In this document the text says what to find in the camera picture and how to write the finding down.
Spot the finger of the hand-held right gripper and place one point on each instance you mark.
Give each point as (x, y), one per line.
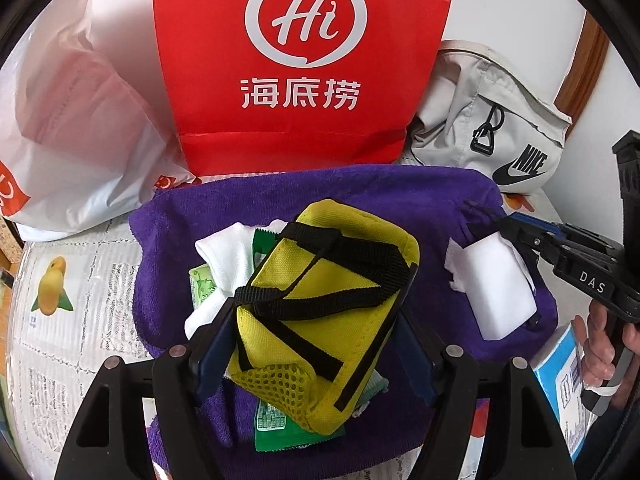
(537, 250)
(530, 222)

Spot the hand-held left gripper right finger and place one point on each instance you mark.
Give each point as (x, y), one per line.
(417, 365)

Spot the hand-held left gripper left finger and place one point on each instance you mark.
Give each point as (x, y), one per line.
(212, 360)

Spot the white sponge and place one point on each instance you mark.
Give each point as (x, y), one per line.
(495, 290)

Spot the green wet wipes pack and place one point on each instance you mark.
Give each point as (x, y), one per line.
(202, 285)

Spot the dark green sachet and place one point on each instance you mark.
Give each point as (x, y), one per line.
(262, 245)
(280, 435)

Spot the white sock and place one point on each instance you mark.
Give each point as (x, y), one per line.
(225, 255)

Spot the person's right hand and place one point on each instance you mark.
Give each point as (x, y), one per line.
(595, 350)

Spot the purple towel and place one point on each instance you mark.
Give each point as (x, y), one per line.
(430, 240)

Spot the blue cardboard box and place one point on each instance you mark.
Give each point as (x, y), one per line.
(555, 390)

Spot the grey waist bag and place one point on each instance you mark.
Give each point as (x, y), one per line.
(450, 125)

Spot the fruit print tablecloth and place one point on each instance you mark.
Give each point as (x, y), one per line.
(85, 340)

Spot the wooden nightstand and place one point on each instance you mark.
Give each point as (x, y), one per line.
(7, 245)

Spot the white plastic shopping bag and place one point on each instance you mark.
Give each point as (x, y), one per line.
(75, 135)

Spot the red paper bag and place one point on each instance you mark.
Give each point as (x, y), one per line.
(200, 85)

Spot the brown wooden door frame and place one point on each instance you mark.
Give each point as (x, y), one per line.
(587, 60)

